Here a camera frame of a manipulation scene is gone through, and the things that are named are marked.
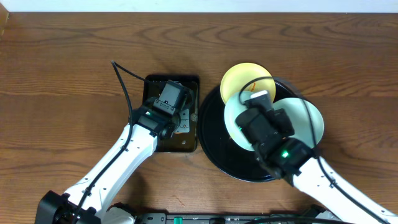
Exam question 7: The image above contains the pale green plate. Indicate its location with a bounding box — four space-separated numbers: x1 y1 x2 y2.
273 98 324 148

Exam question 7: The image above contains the light blue plate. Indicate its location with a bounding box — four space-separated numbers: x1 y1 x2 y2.
224 90 270 152

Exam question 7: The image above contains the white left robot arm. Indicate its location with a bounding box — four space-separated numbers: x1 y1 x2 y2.
35 98 192 223

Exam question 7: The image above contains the black rectangular water tray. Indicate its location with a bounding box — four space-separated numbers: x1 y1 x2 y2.
146 73 200 153

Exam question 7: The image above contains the black round tray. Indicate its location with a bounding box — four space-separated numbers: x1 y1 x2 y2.
197 77 312 183

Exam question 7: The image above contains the yellow plate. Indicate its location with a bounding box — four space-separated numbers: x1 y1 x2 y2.
220 63 276 104

